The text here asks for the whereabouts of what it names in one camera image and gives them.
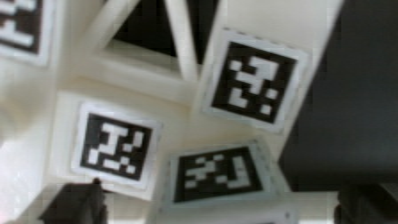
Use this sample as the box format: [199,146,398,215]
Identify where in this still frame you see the white tagged block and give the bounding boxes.
[146,138,299,224]

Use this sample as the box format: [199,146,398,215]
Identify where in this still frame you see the white chair back frame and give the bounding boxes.
[0,0,343,224]

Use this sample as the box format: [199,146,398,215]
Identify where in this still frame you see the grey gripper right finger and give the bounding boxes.
[334,183,398,224]

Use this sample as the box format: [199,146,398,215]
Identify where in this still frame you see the white chair seat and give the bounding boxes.
[48,90,173,200]

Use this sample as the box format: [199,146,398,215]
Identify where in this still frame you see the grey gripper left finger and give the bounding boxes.
[39,179,109,224]

